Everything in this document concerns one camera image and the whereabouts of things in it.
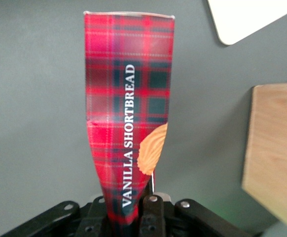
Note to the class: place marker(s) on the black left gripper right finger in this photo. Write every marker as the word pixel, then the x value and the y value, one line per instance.
pixel 152 217

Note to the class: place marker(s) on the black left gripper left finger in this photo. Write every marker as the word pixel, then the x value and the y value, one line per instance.
pixel 95 217

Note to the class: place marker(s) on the red tartan cookie box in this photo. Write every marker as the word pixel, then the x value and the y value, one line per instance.
pixel 126 93

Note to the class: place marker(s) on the cream plastic tray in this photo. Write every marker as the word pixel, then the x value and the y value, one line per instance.
pixel 247 17

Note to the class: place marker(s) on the wooden drawer cabinet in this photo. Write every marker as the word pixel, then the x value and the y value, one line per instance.
pixel 276 148

